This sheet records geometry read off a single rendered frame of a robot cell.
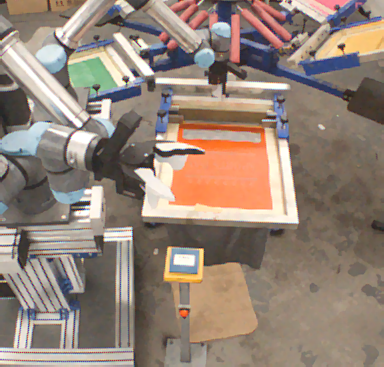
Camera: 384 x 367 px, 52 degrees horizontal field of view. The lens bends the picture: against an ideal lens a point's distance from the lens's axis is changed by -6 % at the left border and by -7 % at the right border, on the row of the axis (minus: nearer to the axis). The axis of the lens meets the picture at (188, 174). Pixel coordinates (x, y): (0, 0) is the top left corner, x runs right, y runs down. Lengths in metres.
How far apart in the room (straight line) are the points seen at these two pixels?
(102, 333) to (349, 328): 1.38
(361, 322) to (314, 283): 0.38
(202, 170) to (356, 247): 1.44
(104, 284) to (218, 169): 0.95
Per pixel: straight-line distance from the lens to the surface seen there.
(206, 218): 1.57
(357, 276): 2.77
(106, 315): 2.26
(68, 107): 0.97
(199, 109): 1.95
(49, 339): 2.27
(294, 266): 2.69
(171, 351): 2.36
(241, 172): 1.79
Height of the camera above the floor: 2.20
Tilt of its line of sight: 45 degrees down
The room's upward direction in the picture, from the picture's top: straight up
